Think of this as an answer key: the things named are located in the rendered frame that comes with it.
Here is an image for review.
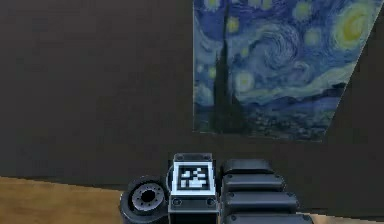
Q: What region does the blue starry night painting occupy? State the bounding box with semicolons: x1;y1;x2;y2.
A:
192;0;384;142

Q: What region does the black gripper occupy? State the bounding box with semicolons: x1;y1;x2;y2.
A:
119;175;170;224

